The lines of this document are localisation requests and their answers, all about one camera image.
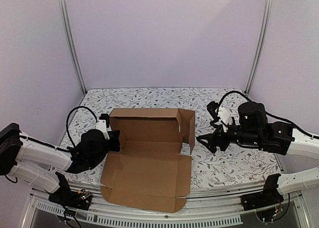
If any left aluminium frame post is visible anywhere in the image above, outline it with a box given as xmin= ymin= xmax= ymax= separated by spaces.
xmin=58 ymin=0 xmax=87 ymax=95

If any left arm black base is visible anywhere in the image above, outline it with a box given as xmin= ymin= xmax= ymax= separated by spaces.
xmin=48 ymin=172 xmax=92 ymax=211

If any aluminium frame post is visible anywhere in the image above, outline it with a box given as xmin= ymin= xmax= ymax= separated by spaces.
xmin=58 ymin=0 xmax=87 ymax=95
xmin=245 ymin=0 xmax=273 ymax=95

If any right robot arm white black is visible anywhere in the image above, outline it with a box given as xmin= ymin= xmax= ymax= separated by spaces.
xmin=196 ymin=101 xmax=319 ymax=209

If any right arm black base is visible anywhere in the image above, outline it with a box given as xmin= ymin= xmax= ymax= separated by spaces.
xmin=240 ymin=174 xmax=284 ymax=211

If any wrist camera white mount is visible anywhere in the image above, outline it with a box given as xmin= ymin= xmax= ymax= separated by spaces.
xmin=206 ymin=101 xmax=235 ymax=133
xmin=96 ymin=113 xmax=110 ymax=140

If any brown cardboard paper box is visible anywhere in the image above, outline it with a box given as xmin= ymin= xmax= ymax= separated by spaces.
xmin=100 ymin=108 xmax=195 ymax=213

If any front aluminium rail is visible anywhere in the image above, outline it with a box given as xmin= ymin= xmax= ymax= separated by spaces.
xmin=19 ymin=182 xmax=313 ymax=228

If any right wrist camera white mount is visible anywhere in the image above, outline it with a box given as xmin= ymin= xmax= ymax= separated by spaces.
xmin=206 ymin=101 xmax=235 ymax=133

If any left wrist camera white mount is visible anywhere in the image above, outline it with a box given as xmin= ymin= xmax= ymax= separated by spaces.
xmin=96 ymin=113 xmax=110 ymax=140

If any right black braided cable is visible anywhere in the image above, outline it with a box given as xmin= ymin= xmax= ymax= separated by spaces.
xmin=218 ymin=90 xmax=319 ymax=140

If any black braided cable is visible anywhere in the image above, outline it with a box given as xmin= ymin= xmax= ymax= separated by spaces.
xmin=65 ymin=106 xmax=100 ymax=149
xmin=218 ymin=90 xmax=319 ymax=140

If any right aluminium frame post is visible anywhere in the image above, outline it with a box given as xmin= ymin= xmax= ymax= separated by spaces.
xmin=245 ymin=0 xmax=273 ymax=95

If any floral patterned table mat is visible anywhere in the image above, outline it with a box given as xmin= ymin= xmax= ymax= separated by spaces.
xmin=59 ymin=88 xmax=282 ymax=189

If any left black braided cable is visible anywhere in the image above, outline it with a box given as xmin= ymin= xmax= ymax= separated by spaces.
xmin=65 ymin=106 xmax=100 ymax=149

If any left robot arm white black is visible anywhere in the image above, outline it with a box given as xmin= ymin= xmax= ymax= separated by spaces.
xmin=0 ymin=121 xmax=121 ymax=205

